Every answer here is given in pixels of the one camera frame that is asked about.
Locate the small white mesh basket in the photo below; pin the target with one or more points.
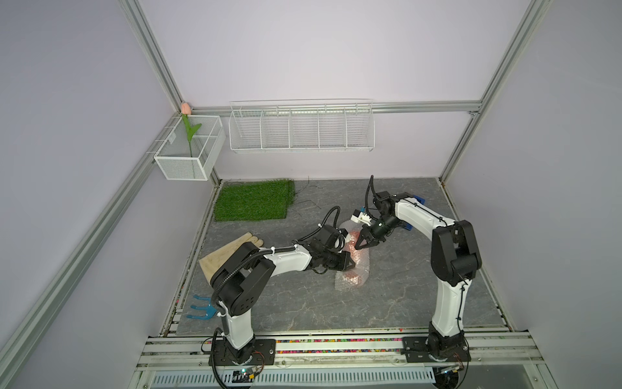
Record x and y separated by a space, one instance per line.
173 157

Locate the red plastic wine glass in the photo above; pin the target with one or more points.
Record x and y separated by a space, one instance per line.
352 253

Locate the long white wire basket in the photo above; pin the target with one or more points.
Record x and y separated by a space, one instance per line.
313 125

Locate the green artificial grass mat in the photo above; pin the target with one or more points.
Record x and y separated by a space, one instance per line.
267 200

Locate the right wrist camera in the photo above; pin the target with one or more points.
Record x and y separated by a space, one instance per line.
361 218

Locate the pink artificial tulip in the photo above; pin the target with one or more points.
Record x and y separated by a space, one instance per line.
191 130

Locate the blue tape dispenser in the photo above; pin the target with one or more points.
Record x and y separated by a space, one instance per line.
417 199

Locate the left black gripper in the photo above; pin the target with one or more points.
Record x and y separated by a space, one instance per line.
344 258

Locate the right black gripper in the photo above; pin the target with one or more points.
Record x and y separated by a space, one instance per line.
371 241

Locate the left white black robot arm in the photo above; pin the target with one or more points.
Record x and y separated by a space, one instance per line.
238 284

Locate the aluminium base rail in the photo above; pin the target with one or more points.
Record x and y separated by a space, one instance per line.
351 359

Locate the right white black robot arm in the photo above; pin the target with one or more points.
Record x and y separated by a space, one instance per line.
455 260

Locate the blue yellow garden rake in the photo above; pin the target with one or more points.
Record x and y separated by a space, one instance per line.
204 312

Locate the clear bubble wrap sheet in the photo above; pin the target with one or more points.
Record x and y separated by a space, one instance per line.
352 260

